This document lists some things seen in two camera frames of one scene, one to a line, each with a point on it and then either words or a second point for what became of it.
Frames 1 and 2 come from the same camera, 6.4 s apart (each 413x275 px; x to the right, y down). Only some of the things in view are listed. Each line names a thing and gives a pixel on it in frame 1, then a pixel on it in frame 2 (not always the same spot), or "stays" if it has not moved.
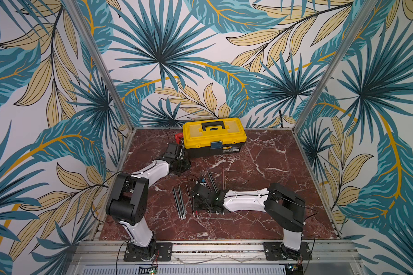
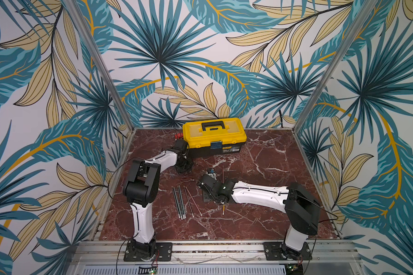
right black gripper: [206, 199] to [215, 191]
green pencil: [177, 204] stays
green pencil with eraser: [183, 204] stays
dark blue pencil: [177, 203] stays
